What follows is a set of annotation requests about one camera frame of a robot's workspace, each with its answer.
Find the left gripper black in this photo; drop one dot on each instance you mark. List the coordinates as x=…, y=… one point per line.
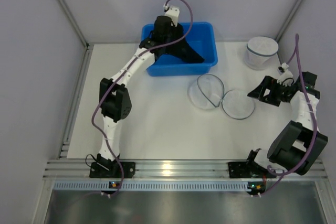
x=177, y=42

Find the aluminium mounting rail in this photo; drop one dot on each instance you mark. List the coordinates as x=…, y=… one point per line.
x=145, y=169

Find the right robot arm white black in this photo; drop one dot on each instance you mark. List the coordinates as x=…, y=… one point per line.
x=300, y=142

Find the blue plastic bin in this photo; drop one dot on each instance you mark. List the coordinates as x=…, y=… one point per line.
x=201, y=38

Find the white mesh laundry bag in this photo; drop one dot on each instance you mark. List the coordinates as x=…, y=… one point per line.
x=260, y=50
x=208, y=92

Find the slotted cable duct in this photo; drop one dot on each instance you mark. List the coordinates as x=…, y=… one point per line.
x=143, y=185

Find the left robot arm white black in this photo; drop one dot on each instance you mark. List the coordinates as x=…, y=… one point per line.
x=115, y=104

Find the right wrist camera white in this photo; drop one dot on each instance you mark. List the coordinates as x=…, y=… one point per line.
x=286, y=76

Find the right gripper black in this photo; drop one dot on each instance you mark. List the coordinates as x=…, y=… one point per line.
x=274, y=92

